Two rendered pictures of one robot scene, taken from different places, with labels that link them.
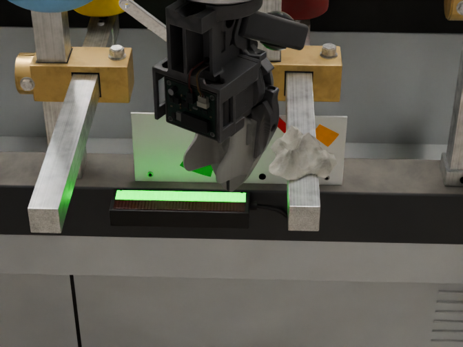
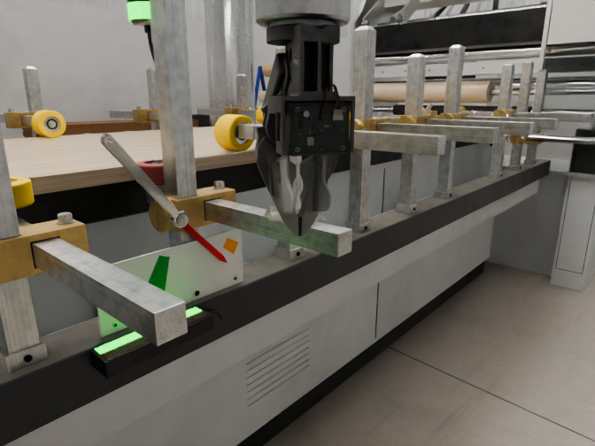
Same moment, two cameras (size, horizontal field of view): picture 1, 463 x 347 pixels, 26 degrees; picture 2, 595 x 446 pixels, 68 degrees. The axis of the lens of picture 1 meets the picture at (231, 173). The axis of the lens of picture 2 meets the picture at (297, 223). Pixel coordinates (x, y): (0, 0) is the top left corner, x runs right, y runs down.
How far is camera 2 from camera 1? 73 cm
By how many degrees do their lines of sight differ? 49
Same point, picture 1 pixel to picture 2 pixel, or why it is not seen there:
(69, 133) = (98, 265)
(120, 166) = (74, 335)
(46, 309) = not seen: outside the picture
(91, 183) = (62, 356)
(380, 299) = (219, 388)
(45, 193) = (151, 298)
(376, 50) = not seen: hidden behind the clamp
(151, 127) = not seen: hidden behind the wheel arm
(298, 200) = (336, 231)
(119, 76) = (79, 234)
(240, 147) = (321, 181)
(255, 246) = (189, 359)
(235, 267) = (178, 386)
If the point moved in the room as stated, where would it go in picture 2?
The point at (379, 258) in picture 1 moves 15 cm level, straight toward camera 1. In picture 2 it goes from (259, 331) to (308, 365)
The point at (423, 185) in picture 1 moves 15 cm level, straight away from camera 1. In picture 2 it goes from (281, 265) to (242, 245)
